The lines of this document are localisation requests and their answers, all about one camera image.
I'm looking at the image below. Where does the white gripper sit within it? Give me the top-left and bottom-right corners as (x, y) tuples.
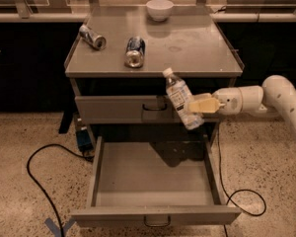
(187, 86), (263, 116)

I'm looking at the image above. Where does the clear plastic water bottle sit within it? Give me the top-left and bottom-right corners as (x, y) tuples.
(163, 67), (204, 130)

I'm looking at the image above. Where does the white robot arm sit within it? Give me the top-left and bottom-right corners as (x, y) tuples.
(188, 75), (296, 237)

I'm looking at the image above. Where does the closed grey upper drawer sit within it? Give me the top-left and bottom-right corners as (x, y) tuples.
(74, 94), (233, 124)

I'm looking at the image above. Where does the grey drawer cabinet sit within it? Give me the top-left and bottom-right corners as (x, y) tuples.
(63, 4), (245, 229)

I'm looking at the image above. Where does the open grey middle drawer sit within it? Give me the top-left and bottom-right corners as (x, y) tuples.
(72, 137), (241, 228)

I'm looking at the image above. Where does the blue soda can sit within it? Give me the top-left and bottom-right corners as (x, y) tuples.
(124, 37), (145, 68)

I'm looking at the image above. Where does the white bowl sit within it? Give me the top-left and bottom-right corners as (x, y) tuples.
(146, 0), (174, 22)

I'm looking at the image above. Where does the silver can on left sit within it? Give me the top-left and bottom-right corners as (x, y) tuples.
(79, 25), (107, 50)

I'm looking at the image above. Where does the blue power box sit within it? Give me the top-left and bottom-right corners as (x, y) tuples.
(75, 127), (93, 152)

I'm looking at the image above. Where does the blue tape cross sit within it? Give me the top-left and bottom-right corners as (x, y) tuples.
(44, 218), (75, 237)

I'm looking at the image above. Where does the black cable on right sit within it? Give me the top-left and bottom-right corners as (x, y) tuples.
(216, 128), (267, 237)

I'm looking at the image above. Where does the black cable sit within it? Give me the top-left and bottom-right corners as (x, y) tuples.
(26, 143), (95, 237)
(216, 128), (267, 237)

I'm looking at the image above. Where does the black cable on left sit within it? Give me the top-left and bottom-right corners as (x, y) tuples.
(26, 143), (95, 237)

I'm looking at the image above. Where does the white counter rail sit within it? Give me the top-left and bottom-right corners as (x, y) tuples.
(0, 13), (296, 23)

